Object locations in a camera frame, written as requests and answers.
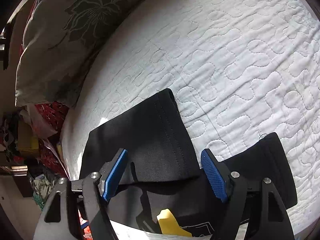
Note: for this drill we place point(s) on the red patterned fabric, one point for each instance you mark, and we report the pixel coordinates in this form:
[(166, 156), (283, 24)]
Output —
[(46, 121)]

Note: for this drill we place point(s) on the grey floral pillow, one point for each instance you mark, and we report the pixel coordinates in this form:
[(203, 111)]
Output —
[(60, 41)]

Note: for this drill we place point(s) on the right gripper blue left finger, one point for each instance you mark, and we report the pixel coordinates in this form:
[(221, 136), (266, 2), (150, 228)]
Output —
[(111, 174)]

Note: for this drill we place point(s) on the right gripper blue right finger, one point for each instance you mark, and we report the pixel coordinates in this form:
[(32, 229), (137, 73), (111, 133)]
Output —
[(217, 174)]

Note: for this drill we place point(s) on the white quilted bedspread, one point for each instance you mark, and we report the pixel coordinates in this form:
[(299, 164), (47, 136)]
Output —
[(239, 69)]

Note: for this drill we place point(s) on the yellow tag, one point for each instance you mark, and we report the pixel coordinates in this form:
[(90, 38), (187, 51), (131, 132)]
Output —
[(169, 225)]

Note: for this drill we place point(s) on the black pants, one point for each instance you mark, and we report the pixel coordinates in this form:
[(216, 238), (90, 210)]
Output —
[(162, 170)]

